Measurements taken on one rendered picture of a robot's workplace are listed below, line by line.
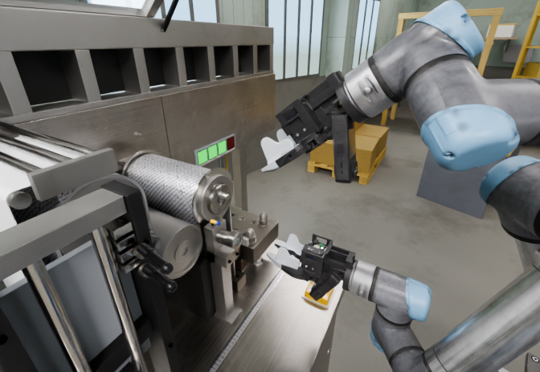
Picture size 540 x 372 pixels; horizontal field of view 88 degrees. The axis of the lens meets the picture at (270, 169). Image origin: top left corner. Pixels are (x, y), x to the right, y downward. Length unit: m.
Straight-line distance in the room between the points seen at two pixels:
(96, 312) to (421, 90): 0.47
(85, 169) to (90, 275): 0.13
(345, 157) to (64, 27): 0.67
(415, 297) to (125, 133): 0.81
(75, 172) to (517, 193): 0.69
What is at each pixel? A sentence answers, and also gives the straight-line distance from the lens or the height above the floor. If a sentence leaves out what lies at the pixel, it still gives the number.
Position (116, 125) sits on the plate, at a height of 1.38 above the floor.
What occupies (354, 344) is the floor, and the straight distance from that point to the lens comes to 1.96.
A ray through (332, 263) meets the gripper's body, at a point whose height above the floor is 1.14.
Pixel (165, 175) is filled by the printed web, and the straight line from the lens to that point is 0.72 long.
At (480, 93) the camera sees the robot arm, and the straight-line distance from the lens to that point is 0.35.
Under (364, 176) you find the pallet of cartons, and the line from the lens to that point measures 3.53.
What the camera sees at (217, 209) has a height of 1.23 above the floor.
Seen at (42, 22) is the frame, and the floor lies 1.63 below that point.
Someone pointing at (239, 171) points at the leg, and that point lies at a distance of 1.66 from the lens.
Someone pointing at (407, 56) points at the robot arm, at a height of 1.58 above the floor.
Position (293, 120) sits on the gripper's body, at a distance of 0.46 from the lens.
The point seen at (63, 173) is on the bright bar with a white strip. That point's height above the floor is 1.45.
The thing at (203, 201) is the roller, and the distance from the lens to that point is 0.65.
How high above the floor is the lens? 1.60
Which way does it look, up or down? 25 degrees down
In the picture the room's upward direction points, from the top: straight up
